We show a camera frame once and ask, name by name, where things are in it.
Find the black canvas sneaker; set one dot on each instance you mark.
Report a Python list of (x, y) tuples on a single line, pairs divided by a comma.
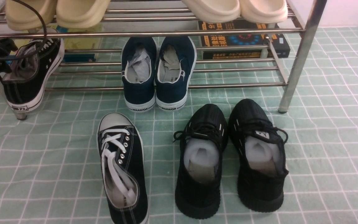
[(24, 87), (123, 169)]

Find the navy slip-on shoe left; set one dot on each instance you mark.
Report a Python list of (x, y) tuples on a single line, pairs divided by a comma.
[(138, 59)]

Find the navy slip-on shoe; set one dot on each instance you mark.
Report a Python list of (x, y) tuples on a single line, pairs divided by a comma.
[(138, 59), (175, 66)]

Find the navy slip-on shoe right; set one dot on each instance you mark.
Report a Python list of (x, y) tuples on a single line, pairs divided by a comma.
[(175, 66)]

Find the silver metal shoe rack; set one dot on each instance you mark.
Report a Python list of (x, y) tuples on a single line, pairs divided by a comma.
[(268, 53)]

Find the yellow slipper left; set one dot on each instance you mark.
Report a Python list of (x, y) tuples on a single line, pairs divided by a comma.
[(21, 18)]

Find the yellow slipper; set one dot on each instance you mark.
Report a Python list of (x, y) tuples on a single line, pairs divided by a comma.
[(21, 18), (80, 14)]

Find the yellow slipper right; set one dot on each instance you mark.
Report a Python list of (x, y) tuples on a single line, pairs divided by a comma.
[(80, 14)]

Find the green checkered floor cloth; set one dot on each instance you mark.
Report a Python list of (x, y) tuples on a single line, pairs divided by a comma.
[(50, 168)]

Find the black knit sneaker left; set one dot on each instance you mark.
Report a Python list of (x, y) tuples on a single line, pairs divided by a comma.
[(202, 143)]

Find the black knit sneaker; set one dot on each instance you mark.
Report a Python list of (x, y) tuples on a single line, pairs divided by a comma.
[(202, 143), (261, 151)]

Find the cream slipper left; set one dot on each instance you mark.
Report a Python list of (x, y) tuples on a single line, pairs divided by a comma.
[(214, 11)]

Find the cream slipper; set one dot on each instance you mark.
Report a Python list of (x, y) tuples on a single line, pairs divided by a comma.
[(264, 11), (214, 11)]

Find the black box with orange print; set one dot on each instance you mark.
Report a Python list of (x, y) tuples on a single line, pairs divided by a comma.
[(244, 42)]

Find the cream slipper right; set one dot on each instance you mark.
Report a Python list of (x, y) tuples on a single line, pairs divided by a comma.
[(264, 11)]

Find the black knit sneaker right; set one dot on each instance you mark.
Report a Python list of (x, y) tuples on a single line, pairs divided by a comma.
[(261, 151)]

